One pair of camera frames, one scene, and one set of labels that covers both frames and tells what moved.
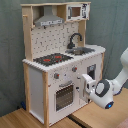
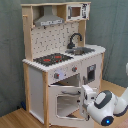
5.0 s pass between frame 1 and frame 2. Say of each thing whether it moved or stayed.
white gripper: moved
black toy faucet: stayed
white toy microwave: stayed
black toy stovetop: stayed
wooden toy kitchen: stayed
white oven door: moved
